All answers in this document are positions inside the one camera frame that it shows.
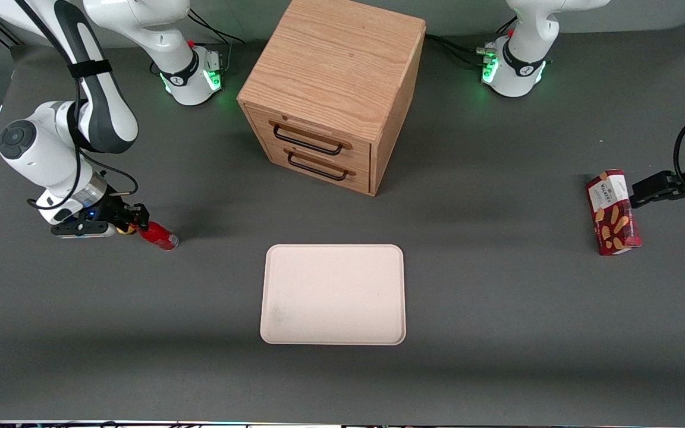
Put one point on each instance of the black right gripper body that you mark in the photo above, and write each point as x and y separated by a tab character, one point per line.
111	208

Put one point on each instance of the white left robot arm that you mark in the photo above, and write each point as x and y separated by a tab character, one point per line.
521	65

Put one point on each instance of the red tartan shortbread box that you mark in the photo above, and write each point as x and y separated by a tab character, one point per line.
613	214

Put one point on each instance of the yellow toy lemon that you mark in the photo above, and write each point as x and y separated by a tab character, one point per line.
122	230

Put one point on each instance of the wooden drawer front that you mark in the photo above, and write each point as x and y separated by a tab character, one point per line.
365	183
361	156

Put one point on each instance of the cream plastic tray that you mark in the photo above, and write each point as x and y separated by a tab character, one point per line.
333	294

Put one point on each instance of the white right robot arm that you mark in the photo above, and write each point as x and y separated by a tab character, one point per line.
51	160

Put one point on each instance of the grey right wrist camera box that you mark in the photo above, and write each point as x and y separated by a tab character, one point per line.
84	232

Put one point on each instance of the wooden two-drawer cabinet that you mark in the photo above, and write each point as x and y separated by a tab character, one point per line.
330	59

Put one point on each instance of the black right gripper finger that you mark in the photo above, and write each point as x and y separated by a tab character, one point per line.
140	214
134	228

